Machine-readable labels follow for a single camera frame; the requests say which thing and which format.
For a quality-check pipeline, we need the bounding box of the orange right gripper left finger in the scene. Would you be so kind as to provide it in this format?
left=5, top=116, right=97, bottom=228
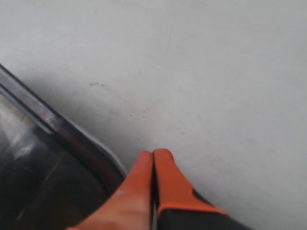
left=69, top=151, right=154, bottom=230

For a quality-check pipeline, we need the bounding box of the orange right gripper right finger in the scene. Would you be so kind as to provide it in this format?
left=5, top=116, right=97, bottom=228
left=153, top=149, right=248, bottom=230

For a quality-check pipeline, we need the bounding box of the smoked lid with orange seal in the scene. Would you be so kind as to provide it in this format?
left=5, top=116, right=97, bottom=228
left=0, top=62, right=125, bottom=230

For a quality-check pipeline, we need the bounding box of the steel two-compartment lunch box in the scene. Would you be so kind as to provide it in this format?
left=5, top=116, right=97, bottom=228
left=0, top=68, right=126, bottom=184

